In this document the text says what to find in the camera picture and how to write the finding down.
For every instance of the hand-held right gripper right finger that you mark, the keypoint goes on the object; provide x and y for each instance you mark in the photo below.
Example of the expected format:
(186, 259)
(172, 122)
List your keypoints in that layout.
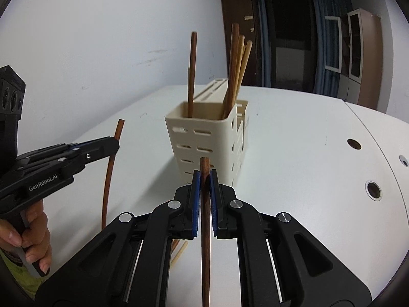
(214, 201)

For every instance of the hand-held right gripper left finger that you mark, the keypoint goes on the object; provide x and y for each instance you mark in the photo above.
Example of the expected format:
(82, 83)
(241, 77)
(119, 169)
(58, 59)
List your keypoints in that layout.
(195, 201)

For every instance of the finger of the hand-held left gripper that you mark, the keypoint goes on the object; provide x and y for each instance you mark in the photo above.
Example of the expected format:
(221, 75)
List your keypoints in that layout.
(68, 148)
(99, 152)

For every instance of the brown wooden chopstick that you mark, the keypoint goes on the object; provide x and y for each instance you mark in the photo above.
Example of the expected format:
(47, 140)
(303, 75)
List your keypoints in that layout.
(233, 64)
(175, 245)
(192, 70)
(205, 262)
(108, 182)

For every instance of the cream plastic utensil holder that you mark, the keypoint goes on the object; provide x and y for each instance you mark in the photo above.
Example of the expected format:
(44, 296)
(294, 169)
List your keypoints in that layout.
(198, 153)

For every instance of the light bamboo chopstick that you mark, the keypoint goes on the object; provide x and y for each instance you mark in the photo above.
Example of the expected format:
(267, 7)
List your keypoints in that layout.
(180, 252)
(246, 57)
(243, 52)
(239, 60)

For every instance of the person's left hand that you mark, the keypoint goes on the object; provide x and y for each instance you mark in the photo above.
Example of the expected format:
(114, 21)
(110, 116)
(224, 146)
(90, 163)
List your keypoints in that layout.
(36, 230)

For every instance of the blue curtain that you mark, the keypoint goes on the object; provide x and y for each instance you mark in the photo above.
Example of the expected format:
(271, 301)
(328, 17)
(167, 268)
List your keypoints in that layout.
(266, 38)
(322, 38)

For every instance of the dark window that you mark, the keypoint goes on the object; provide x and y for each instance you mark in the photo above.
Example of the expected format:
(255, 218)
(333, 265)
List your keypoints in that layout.
(287, 22)

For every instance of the brown wooden door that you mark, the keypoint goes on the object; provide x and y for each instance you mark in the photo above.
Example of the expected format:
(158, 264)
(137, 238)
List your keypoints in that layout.
(238, 6)

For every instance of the white window sash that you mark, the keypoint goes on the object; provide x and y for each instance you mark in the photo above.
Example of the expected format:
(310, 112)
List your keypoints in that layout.
(339, 44)

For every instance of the brown glass-door cabinet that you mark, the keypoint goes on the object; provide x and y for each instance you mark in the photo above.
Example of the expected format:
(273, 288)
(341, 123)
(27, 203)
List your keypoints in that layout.
(370, 64)

